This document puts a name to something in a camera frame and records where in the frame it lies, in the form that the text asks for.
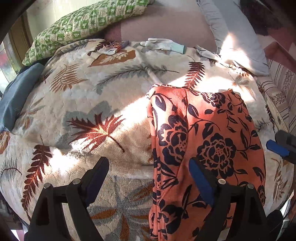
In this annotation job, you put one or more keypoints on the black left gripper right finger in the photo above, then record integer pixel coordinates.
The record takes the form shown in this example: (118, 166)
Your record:
(249, 221)

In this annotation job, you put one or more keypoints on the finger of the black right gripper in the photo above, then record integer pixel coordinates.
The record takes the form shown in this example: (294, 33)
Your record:
(283, 145)

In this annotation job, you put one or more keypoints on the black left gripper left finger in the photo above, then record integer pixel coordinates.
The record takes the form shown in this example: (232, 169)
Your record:
(48, 220)

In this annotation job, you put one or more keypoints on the orange floral cloth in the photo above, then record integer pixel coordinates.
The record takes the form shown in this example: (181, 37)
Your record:
(215, 128)

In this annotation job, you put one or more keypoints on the striped floral bedsheet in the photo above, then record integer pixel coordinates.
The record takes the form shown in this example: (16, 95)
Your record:
(278, 89)

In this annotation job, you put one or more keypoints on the cream leaf-print fleece blanket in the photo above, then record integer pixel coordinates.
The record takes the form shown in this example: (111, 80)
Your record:
(87, 105)

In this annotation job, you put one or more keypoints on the grey pillow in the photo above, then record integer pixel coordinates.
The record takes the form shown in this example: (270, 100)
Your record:
(234, 36)

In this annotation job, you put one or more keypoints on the white work glove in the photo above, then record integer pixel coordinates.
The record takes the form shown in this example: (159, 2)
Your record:
(207, 54)
(163, 45)

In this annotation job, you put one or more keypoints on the blue cloth at bedside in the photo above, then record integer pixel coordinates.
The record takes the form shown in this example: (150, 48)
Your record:
(15, 95)

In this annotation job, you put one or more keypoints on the small colourful box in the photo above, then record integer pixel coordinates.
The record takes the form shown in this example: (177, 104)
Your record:
(114, 47)

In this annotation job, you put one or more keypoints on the green patterned pillow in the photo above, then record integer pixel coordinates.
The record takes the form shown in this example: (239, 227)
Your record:
(81, 24)

